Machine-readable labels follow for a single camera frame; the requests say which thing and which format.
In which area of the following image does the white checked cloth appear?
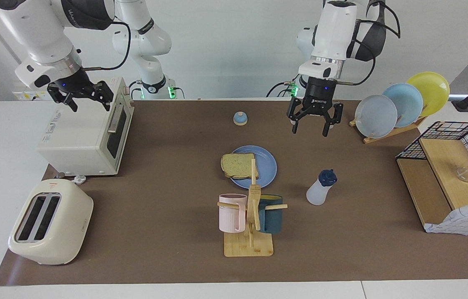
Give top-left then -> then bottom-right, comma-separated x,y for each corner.
424,203 -> 468,236

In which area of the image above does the white toaster oven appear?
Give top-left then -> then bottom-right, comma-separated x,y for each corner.
37,76 -> 135,176

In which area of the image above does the translucent squeeze bottle blue cap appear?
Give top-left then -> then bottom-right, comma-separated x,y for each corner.
306,169 -> 338,206

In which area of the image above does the cream two-slot toaster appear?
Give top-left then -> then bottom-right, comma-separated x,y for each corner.
8,179 -> 94,266

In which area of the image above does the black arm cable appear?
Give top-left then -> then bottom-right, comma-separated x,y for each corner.
336,0 -> 401,87
80,21 -> 131,71

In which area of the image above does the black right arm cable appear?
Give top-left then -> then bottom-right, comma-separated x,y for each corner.
80,21 -> 131,71

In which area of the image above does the pale grey plate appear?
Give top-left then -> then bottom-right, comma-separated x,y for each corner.
355,95 -> 398,139

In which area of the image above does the pink mug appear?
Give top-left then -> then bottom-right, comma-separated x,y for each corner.
218,194 -> 247,233

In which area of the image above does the toasted bread slice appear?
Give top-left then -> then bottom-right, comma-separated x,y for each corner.
221,153 -> 259,180

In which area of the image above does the blue round plate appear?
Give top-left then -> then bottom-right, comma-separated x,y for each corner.
226,145 -> 278,189

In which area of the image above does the white wall power strip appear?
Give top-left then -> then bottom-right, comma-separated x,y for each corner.
12,80 -> 65,101

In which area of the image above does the brown table mat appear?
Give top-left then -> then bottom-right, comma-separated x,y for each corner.
0,99 -> 468,286

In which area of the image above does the wooden plate rack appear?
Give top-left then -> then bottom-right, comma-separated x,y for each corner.
349,115 -> 427,144

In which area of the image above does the wooden mug tree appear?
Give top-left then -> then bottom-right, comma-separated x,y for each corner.
217,159 -> 288,257

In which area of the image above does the dark teal mug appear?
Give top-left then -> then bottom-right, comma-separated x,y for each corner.
257,194 -> 284,234

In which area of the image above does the yellow plate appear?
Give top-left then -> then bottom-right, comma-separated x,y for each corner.
407,72 -> 450,117

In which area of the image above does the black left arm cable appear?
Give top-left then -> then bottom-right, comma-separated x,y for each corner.
336,0 -> 401,87

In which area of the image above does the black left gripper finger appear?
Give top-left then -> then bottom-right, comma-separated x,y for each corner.
287,98 -> 310,134
322,103 -> 344,137

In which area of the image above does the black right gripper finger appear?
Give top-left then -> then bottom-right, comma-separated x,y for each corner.
91,80 -> 115,112
47,85 -> 79,113

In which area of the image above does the wooden shelf black wire rack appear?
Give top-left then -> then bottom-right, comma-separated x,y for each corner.
396,121 -> 468,235

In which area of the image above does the light blue plate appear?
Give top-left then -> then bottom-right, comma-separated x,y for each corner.
382,83 -> 424,128

